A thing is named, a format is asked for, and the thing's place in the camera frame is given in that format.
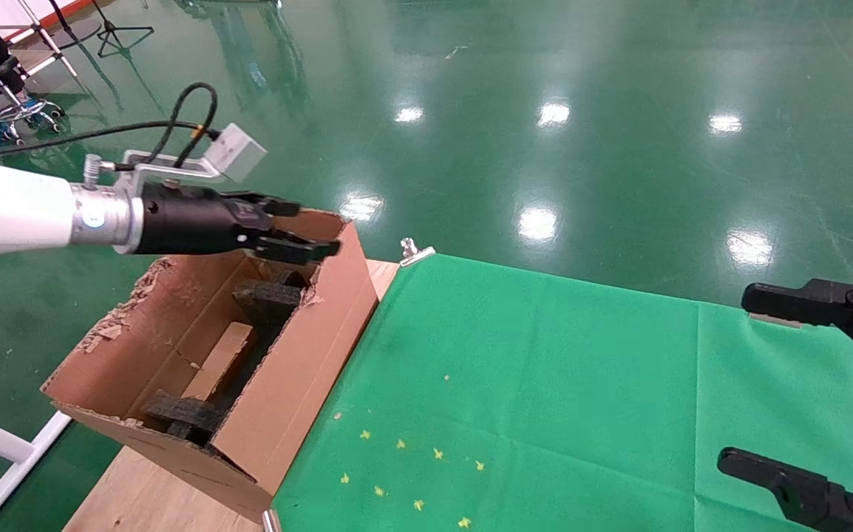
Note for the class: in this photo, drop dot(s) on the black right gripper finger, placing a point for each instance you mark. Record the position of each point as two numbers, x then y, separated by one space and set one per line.
789 484
803 299

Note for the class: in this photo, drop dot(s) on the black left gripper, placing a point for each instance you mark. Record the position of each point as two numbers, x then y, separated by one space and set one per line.
190 222

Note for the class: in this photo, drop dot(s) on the small taped cardboard box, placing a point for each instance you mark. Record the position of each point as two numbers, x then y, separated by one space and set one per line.
219 362

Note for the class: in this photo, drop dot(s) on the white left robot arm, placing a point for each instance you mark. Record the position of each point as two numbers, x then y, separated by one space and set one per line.
12 210

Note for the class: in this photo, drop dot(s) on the large open cardboard carton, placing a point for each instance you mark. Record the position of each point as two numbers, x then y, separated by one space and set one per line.
301 384

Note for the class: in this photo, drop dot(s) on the black foam block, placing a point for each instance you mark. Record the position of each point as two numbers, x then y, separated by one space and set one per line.
267 301
182 414

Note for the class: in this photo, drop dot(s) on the green table cloth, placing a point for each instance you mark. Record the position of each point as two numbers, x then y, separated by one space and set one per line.
604 384

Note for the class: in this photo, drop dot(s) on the black tripod stand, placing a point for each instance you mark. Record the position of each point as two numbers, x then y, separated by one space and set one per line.
112 33

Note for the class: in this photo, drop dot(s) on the black swivel stool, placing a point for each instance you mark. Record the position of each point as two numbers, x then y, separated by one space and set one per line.
9 100

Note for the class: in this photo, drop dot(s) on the white easel stand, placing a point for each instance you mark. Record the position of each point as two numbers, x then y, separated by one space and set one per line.
42 33

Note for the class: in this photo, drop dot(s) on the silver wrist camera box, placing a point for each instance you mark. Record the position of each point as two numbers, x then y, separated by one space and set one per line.
234 151

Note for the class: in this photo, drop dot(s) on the silver camera mount bracket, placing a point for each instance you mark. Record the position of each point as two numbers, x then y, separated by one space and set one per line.
168 171

